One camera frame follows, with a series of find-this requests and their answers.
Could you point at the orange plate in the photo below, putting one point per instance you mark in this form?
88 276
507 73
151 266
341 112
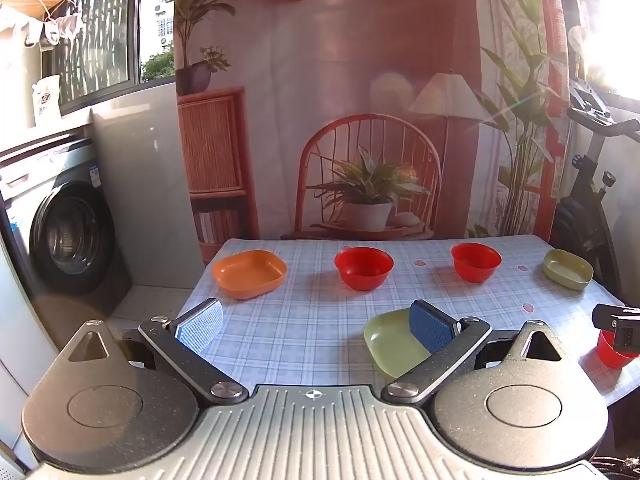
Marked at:
247 272

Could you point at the red bowl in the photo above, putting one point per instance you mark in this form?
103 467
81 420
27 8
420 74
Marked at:
363 267
612 357
475 261

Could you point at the blue plaid tablecloth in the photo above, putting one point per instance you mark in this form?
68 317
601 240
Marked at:
300 320

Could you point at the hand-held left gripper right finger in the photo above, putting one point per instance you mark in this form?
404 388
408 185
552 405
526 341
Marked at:
432 327

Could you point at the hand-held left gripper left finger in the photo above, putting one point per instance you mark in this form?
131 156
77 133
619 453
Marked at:
200 327

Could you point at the window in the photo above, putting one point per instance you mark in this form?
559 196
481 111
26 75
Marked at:
100 25

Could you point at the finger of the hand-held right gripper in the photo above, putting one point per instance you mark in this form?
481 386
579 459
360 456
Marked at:
620 325

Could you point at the black exercise bike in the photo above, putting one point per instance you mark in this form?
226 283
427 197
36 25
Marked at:
585 200

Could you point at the light green plate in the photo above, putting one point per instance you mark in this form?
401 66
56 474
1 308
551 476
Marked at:
387 342

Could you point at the printed backdrop cloth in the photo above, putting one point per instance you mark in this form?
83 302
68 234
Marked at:
350 60

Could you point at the hanging laundry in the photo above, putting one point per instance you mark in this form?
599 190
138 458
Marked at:
47 30

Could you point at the grey washing machine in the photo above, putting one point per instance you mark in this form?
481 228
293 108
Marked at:
65 240

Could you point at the olive green plate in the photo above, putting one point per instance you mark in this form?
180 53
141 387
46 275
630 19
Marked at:
567 270

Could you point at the white printed bag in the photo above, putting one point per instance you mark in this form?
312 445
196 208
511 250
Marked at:
46 102

